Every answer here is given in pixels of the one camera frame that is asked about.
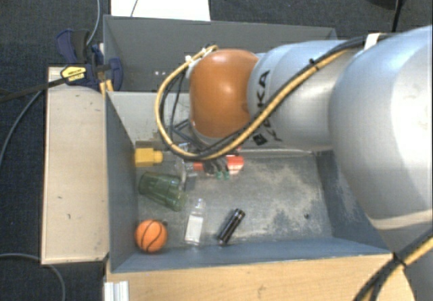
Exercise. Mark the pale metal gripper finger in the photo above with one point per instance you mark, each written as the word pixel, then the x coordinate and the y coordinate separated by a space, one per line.
pixel 191 182
pixel 180 171

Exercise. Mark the dark green plastic cup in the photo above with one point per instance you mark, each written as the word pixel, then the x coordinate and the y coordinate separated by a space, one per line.
pixel 161 189

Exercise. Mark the red and white object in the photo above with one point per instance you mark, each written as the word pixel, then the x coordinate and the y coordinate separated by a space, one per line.
pixel 235 164

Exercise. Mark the yellow block with cap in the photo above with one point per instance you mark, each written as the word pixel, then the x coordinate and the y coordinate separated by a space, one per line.
pixel 145 157

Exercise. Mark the clear plastic bottle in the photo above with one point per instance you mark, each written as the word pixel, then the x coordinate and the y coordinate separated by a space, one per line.
pixel 195 225

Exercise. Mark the orange basketball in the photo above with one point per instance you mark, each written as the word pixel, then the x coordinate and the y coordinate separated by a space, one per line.
pixel 151 236

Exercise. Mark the grey metal bin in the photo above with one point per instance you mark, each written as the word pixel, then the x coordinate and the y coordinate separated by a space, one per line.
pixel 277 191

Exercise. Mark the pale wood flat board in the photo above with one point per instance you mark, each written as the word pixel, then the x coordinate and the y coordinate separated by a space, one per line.
pixel 74 164

